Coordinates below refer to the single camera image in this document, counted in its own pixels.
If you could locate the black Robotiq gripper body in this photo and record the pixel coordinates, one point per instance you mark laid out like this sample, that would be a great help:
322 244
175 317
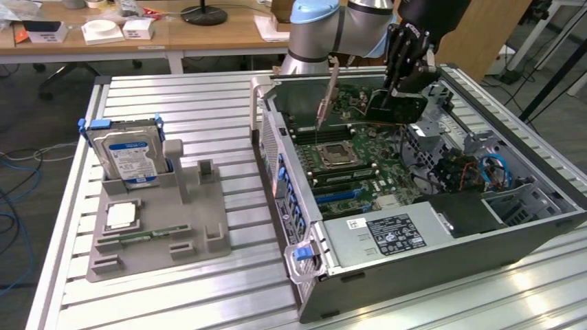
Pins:
435 13

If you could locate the black round lamp base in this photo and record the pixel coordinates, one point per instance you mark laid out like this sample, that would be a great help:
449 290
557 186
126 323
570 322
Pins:
205 16

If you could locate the black installed RAM stick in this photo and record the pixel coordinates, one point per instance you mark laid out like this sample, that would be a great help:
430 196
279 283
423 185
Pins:
345 176

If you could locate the small silver chipset heatsink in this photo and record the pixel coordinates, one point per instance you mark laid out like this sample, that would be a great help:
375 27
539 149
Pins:
389 201

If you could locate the green motherboard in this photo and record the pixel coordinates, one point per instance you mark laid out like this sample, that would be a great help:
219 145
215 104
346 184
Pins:
390 172

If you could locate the hard disk in blue caddy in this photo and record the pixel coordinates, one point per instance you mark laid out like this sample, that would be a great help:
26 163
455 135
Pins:
132 161

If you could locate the grey cup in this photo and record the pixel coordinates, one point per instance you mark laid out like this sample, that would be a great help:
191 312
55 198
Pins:
74 3

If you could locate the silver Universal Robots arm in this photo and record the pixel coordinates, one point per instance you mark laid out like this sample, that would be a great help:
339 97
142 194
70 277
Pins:
317 38

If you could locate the open black PC case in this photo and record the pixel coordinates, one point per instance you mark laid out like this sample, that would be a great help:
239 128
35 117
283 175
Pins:
413 275

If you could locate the black office chair base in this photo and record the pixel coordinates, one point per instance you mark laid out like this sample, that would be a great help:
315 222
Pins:
68 72

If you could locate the clear plastic bag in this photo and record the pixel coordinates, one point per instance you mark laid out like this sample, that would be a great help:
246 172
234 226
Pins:
18 10

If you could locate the metal disk bay cage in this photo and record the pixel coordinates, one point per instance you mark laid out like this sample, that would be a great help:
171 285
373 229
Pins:
426 144

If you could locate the metal CPU socket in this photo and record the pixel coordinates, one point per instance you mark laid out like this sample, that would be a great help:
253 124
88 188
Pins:
337 154

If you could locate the silver CPU chip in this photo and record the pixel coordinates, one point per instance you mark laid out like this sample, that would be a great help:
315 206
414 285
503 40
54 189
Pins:
123 216

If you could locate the long wooden desk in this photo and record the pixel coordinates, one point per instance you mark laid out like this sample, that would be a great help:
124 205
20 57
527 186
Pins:
206 38

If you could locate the small plain white box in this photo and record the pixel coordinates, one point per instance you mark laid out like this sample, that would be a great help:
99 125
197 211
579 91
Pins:
138 31

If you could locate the red packet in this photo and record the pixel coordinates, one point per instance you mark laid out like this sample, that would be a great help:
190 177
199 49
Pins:
154 13

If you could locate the black Nvidia graphics card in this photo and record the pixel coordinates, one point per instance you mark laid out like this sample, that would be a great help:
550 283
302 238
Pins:
394 108

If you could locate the grey power supply unit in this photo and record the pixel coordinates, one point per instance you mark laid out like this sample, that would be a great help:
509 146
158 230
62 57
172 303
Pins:
358 240

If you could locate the brown cardboard box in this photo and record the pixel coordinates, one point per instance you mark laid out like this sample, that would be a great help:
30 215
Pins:
281 10

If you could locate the grey plastic parts rack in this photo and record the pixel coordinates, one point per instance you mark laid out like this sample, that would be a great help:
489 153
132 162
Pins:
156 254

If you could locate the white box with black lid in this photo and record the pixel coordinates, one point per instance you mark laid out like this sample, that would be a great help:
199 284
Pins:
46 36

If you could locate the wooden cabinet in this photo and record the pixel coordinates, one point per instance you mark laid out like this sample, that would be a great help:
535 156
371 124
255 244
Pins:
486 34

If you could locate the blue case latch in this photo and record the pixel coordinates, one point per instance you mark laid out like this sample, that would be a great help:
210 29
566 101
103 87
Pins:
303 255

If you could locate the cream tape roll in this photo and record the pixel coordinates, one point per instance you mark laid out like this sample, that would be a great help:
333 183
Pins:
98 3

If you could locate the orange card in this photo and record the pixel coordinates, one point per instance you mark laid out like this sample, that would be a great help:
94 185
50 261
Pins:
20 36

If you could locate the green RAM stick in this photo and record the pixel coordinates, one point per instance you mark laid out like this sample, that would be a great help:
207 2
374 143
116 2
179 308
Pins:
147 236

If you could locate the black slanted pole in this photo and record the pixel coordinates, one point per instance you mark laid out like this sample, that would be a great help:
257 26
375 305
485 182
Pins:
555 67

